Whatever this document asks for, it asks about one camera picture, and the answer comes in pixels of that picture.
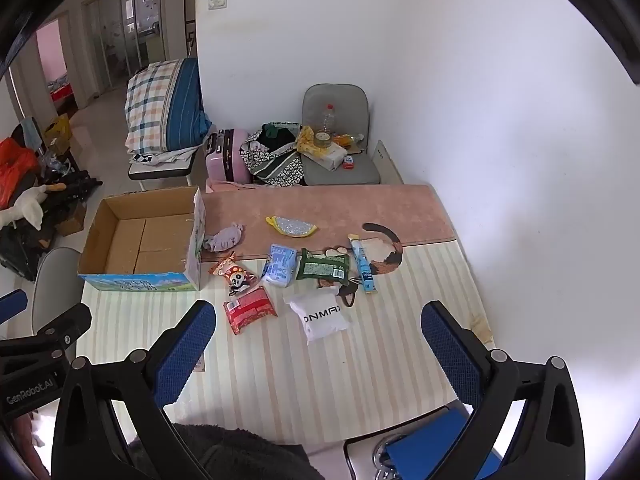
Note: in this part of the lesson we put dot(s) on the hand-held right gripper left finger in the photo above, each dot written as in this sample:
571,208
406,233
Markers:
185,355

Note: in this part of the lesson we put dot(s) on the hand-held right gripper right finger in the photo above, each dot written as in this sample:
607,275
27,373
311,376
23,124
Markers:
450,355

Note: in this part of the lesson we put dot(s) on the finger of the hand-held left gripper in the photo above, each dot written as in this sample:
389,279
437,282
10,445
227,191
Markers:
70,322
12,306

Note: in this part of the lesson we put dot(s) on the red snack packet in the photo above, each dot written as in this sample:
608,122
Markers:
249,310

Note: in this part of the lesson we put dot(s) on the panda print snack packet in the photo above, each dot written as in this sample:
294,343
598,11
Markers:
235,277

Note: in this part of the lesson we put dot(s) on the purple sock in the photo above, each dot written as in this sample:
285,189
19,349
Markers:
222,239

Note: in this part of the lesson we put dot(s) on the long blue tube packet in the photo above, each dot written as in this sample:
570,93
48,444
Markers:
362,262

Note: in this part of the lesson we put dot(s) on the blue tissue pack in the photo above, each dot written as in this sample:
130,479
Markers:
280,265

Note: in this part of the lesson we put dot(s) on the white pouch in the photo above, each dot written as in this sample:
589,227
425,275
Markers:
320,317

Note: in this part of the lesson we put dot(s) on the green snack packet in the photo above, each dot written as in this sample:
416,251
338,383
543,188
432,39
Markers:
322,266

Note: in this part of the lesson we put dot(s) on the clear silver packet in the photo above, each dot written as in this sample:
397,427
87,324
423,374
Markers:
290,225

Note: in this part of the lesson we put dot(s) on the grey round chair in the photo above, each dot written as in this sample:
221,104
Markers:
57,280

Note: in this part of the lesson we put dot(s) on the blue chair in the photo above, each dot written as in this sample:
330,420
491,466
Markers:
430,440

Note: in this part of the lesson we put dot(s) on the white goose plush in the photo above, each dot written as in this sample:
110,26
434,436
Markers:
27,207

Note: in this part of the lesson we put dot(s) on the small brown cardboard box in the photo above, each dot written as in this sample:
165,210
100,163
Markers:
72,220

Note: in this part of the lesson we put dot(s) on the dark fuzzy clothing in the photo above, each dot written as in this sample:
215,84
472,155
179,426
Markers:
235,452

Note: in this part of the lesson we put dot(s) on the black folded stand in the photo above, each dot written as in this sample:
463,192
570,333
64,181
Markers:
65,190

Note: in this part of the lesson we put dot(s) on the orange plastic bag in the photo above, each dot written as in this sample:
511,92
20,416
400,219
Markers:
17,170

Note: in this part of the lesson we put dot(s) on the pink cloth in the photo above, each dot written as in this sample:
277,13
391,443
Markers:
230,186

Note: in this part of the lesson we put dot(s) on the light blue cloth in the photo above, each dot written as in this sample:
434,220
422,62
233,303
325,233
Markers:
32,132

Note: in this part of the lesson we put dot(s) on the white bench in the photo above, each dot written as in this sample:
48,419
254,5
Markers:
160,167

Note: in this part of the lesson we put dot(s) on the yellow box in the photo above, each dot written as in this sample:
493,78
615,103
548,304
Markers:
57,132

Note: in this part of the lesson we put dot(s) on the pink suitcase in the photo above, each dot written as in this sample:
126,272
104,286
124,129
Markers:
222,157

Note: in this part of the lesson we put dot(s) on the black white patterned bag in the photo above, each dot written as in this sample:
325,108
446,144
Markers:
275,167

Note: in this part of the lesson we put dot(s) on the small red box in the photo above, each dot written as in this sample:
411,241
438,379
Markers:
348,162

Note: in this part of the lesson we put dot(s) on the plaid quilt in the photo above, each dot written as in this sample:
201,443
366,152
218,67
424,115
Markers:
150,105

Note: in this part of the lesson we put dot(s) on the orange packet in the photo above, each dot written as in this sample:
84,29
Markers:
345,140

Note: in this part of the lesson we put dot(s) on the yellow plastic bag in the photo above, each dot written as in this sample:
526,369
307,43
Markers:
306,141

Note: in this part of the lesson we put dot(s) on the blue striped quilt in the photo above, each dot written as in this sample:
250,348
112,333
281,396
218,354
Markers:
187,105

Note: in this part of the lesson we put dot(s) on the tape roll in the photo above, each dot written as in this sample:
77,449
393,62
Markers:
322,140

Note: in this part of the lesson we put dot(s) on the clear plastic bottle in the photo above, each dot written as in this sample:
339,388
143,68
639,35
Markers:
328,119

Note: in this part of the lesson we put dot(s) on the grey padded chair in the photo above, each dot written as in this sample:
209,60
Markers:
340,97

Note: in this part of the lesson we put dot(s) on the glass sliding door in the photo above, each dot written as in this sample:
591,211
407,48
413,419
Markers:
125,35

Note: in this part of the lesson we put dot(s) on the white wall-side panel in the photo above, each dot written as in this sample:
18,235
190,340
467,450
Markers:
387,162

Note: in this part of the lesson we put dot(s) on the white wall switch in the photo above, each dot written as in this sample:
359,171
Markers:
218,1

